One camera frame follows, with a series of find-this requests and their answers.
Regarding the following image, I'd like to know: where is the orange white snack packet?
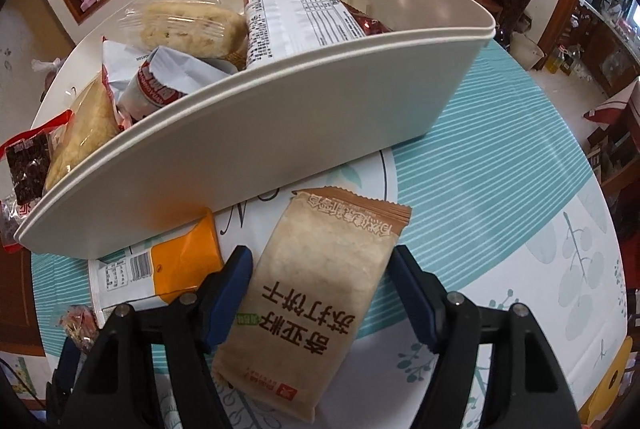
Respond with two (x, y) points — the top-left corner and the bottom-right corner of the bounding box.
(89, 208), (224, 310)

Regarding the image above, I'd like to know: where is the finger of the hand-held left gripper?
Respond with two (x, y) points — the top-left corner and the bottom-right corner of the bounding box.
(47, 341), (83, 429)

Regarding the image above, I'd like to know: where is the white plastic storage bin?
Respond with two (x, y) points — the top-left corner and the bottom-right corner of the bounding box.
(14, 0), (497, 258)

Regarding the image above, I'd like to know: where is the brown cracker packet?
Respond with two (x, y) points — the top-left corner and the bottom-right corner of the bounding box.
(211, 186), (413, 425)

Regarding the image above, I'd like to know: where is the clear rice crisp packet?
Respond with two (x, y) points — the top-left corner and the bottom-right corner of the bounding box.
(122, 0), (249, 60)
(44, 76), (121, 195)

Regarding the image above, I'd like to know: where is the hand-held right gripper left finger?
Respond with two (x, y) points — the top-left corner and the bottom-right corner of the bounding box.
(70, 245), (255, 429)

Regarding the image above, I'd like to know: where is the yellow stool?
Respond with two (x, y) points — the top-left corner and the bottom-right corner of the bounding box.
(585, 349), (631, 415)

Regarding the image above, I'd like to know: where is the white red barcode packet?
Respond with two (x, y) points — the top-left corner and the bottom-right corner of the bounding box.
(242, 0), (396, 70)

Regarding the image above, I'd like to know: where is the clear red dried fruit packet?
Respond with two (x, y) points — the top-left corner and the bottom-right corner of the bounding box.
(59, 304), (101, 352)

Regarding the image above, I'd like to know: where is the white bucket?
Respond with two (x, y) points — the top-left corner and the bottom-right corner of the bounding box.
(510, 32), (546, 70)

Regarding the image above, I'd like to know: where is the yellow oil bottle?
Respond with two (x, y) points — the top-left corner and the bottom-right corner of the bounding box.
(545, 46), (583, 77)

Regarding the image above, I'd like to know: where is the teal white leaf tablecloth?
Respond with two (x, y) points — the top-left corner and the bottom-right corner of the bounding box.
(30, 39), (631, 429)

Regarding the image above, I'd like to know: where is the red white cloth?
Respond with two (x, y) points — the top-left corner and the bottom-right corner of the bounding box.
(584, 84), (640, 125)

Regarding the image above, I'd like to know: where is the dark carved wooden stand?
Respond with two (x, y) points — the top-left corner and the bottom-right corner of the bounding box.
(495, 0), (533, 37)

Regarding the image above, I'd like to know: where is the red packet with dark window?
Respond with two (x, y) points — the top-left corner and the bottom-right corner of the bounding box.
(0, 109), (76, 205)

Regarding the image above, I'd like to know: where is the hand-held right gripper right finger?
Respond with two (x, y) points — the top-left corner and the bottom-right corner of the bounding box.
(391, 245), (583, 429)

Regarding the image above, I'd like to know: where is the red clear snack packet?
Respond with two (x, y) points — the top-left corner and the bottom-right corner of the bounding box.
(0, 199), (26, 255)

